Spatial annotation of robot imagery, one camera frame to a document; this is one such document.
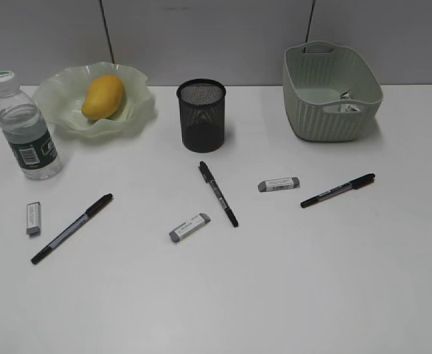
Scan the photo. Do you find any black marker pen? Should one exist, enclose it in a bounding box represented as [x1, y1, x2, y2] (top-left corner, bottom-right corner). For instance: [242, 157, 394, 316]
[198, 161, 239, 227]
[300, 173, 375, 209]
[30, 193, 114, 265]

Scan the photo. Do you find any yellow mango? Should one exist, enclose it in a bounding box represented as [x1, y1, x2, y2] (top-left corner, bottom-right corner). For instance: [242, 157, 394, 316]
[81, 74, 125, 121]

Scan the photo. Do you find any waste paper ball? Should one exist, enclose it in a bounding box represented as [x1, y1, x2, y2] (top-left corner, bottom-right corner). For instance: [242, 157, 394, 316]
[334, 88, 364, 113]

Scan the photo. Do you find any clear water bottle green label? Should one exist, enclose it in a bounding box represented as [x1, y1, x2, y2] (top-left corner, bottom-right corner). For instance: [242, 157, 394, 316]
[0, 71, 62, 181]

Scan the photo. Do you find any grey white eraser middle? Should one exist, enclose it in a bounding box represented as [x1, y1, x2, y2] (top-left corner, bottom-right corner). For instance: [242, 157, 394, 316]
[169, 213, 211, 243]

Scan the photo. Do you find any grey white eraser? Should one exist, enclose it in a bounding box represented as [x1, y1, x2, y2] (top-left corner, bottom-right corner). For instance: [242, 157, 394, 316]
[257, 177, 300, 192]
[26, 202, 41, 235]
[169, 213, 211, 243]

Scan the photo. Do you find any grey white eraser right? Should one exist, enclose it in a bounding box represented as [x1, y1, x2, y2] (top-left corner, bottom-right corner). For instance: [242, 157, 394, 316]
[257, 177, 300, 192]

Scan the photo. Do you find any black mesh pen holder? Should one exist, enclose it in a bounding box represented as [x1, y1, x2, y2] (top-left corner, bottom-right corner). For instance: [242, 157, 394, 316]
[176, 78, 226, 153]

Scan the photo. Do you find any pale green plastic basket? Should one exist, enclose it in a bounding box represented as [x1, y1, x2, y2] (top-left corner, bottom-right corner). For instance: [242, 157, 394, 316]
[282, 41, 383, 142]

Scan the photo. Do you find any pale green wavy glass plate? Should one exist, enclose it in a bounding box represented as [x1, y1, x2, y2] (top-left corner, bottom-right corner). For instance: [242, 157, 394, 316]
[33, 62, 155, 139]

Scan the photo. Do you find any grey white eraser left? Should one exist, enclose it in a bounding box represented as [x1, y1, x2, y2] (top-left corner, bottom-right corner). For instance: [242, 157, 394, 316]
[26, 202, 41, 235]

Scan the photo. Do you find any black cable right wall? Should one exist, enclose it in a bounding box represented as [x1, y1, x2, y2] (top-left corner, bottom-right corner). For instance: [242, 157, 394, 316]
[303, 0, 317, 43]

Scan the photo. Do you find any black cable wall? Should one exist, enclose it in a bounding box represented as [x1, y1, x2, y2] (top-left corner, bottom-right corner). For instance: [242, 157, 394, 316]
[99, 0, 116, 63]
[303, 0, 317, 43]

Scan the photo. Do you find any black cable left wall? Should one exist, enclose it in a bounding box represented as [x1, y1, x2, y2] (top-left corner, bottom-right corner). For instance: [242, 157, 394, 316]
[99, 0, 116, 63]

